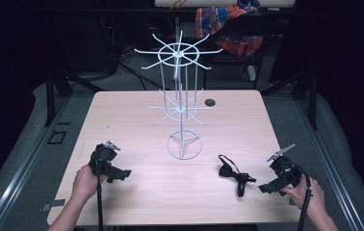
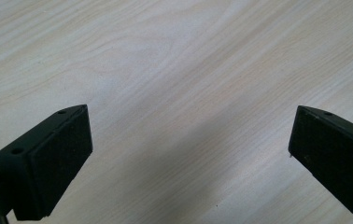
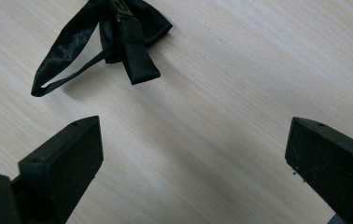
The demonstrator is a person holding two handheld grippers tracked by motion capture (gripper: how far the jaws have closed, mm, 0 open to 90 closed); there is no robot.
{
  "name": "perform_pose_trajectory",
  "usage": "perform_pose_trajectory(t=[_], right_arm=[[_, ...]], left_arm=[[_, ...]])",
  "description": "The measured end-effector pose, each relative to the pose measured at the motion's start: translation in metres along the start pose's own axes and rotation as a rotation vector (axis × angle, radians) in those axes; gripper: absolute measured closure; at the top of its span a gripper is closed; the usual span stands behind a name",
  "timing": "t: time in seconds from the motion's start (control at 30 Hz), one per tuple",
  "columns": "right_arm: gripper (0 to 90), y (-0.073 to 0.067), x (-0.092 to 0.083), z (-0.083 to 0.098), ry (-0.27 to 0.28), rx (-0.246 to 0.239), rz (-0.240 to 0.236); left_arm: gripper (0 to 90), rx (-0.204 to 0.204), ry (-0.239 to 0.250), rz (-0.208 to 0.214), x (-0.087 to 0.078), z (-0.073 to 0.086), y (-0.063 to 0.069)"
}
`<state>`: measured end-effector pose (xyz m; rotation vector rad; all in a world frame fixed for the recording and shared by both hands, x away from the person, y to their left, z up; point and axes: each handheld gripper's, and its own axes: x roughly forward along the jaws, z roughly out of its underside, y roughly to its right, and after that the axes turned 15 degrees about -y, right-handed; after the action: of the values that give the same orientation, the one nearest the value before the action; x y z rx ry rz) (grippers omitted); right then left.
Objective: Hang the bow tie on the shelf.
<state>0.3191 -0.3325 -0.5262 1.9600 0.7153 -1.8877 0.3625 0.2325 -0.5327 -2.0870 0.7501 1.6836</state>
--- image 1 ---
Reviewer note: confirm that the plaid cloth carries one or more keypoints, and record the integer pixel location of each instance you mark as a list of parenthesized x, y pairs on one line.
[(209, 19)]

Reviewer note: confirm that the person's right hand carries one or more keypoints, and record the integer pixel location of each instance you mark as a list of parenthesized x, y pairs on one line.
[(311, 199)]

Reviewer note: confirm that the black bow tie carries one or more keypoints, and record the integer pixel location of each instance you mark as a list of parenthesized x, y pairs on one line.
[(226, 170)]

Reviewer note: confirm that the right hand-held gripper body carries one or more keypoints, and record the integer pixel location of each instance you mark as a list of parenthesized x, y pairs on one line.
[(286, 171)]

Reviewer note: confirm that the black metal stand leg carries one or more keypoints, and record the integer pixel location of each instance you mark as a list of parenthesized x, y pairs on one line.
[(313, 102), (50, 99)]

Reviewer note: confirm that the grey metal floor rail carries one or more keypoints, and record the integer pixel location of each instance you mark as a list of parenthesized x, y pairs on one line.
[(19, 179), (334, 179)]

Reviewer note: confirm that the black metal chair frame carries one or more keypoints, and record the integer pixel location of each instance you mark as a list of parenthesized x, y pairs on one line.
[(260, 65)]

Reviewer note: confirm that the black-framed floor socket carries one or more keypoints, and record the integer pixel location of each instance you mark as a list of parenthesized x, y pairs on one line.
[(57, 137)]

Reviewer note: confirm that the person's left hand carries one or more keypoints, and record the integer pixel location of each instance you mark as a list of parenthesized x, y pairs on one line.
[(85, 184)]

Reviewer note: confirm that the grey tape strip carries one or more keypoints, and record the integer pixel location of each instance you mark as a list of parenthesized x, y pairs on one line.
[(55, 203)]

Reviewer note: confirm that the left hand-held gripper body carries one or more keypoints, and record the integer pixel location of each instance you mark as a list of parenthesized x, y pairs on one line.
[(106, 157)]

